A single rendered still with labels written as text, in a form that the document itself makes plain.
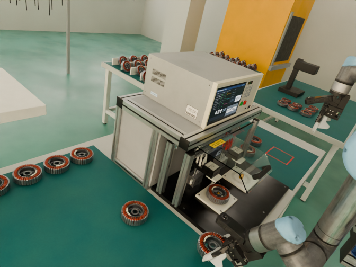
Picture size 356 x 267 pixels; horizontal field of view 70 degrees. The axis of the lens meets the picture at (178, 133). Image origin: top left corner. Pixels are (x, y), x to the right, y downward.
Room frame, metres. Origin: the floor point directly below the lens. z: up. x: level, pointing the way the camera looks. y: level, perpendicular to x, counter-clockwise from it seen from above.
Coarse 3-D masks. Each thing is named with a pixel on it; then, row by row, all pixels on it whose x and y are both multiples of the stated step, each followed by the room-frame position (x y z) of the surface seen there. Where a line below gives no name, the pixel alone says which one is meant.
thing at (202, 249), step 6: (204, 234) 0.67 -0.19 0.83; (210, 234) 0.68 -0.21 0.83; (216, 234) 0.68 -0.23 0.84; (198, 240) 0.64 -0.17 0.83; (204, 240) 0.64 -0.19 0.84; (210, 240) 0.67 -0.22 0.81; (216, 240) 0.67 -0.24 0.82; (222, 240) 0.66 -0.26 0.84; (198, 246) 0.62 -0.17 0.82; (204, 246) 0.61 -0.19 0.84; (210, 246) 0.63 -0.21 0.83; (216, 246) 0.63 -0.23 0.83; (198, 252) 0.61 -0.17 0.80; (204, 252) 0.59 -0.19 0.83
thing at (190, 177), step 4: (192, 172) 1.04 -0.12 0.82; (200, 172) 1.05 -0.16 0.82; (192, 176) 1.01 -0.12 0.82; (196, 176) 1.01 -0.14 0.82; (200, 176) 1.03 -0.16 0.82; (188, 180) 1.01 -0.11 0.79; (196, 180) 1.00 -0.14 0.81; (200, 180) 1.04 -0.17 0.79; (192, 184) 0.99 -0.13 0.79; (196, 184) 1.01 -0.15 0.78
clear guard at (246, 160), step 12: (204, 144) 0.93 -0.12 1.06; (228, 144) 0.97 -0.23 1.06; (240, 144) 1.00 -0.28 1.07; (216, 156) 0.85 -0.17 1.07; (228, 156) 0.88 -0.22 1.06; (240, 156) 0.90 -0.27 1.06; (252, 156) 0.92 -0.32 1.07; (264, 156) 0.96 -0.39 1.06; (240, 168) 0.81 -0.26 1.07; (252, 168) 0.85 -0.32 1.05; (252, 180) 0.81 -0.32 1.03
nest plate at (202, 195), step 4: (204, 188) 0.99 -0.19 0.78; (200, 192) 0.95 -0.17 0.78; (204, 192) 0.96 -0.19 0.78; (196, 196) 0.93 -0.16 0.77; (200, 196) 0.93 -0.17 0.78; (204, 196) 0.94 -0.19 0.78; (232, 196) 0.98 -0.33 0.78; (204, 200) 0.91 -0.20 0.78; (208, 200) 0.91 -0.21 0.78; (232, 200) 0.95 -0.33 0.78; (236, 200) 0.96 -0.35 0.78; (208, 204) 0.89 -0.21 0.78; (212, 204) 0.89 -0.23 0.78; (216, 204) 0.90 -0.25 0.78; (220, 204) 0.90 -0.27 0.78; (224, 204) 0.91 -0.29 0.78; (228, 204) 0.92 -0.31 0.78; (232, 204) 0.93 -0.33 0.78; (212, 208) 0.87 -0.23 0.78; (216, 208) 0.87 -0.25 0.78; (220, 208) 0.88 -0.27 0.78; (224, 208) 0.89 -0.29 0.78; (228, 208) 0.90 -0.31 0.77; (220, 212) 0.85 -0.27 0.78
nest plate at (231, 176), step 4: (228, 172) 1.17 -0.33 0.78; (232, 172) 1.18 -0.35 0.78; (224, 176) 1.13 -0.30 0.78; (228, 176) 1.14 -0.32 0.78; (232, 176) 1.14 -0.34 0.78; (236, 176) 1.15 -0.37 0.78; (228, 180) 1.11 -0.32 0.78; (232, 180) 1.11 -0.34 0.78; (236, 180) 1.12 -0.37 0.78; (240, 180) 1.13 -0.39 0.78; (236, 184) 1.08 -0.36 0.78; (240, 184) 1.09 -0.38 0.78; (240, 188) 1.07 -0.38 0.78; (244, 188) 1.07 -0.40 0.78
